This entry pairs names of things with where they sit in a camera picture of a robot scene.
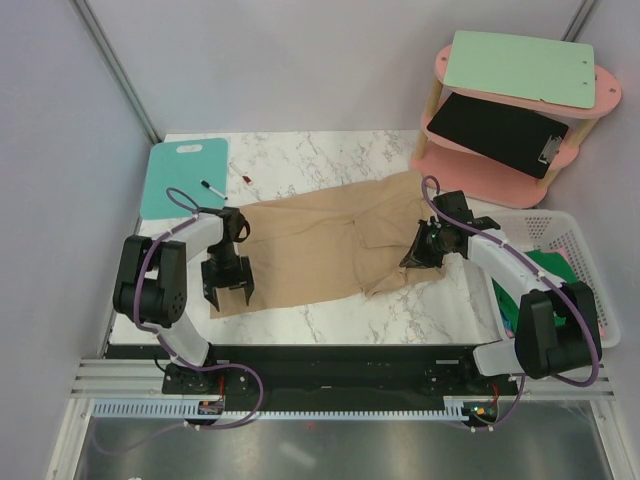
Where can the white plastic basket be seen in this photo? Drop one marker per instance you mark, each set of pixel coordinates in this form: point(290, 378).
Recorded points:
point(536, 229)

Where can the black clipboard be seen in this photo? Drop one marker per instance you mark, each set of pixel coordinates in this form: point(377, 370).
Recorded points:
point(521, 139)

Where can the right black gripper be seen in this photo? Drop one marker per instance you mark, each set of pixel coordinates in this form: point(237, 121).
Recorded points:
point(417, 257)

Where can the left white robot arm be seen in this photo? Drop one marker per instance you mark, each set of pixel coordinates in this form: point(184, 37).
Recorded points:
point(151, 287)

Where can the beige t shirt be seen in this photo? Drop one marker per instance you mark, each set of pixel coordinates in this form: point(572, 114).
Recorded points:
point(331, 244)

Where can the pink t shirt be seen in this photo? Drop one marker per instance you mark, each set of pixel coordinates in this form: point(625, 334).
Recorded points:
point(563, 253)

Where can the red capped small tube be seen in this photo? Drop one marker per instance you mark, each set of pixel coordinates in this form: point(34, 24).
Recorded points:
point(245, 177)

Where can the black marker pen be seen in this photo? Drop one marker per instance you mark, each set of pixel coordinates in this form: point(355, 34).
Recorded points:
point(212, 189)

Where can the mint green board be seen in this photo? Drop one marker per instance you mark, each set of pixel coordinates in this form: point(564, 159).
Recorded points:
point(538, 69)

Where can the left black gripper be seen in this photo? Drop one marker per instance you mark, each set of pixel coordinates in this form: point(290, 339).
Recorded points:
point(242, 277)

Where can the pink two-tier shelf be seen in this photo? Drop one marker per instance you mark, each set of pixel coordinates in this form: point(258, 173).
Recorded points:
point(482, 178)

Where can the blue t shirt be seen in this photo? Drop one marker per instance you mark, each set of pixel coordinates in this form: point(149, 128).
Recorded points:
point(508, 327)

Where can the green t shirt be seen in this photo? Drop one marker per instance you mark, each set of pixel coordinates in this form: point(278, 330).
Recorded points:
point(554, 263)

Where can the teal cutting board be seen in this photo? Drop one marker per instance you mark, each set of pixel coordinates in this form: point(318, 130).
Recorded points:
point(183, 165)

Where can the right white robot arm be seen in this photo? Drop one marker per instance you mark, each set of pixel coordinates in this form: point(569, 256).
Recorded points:
point(557, 333)

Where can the white cable duct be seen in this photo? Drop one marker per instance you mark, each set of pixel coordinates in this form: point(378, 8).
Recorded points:
point(182, 409)

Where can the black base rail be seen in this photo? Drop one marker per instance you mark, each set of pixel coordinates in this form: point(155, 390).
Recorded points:
point(338, 377)

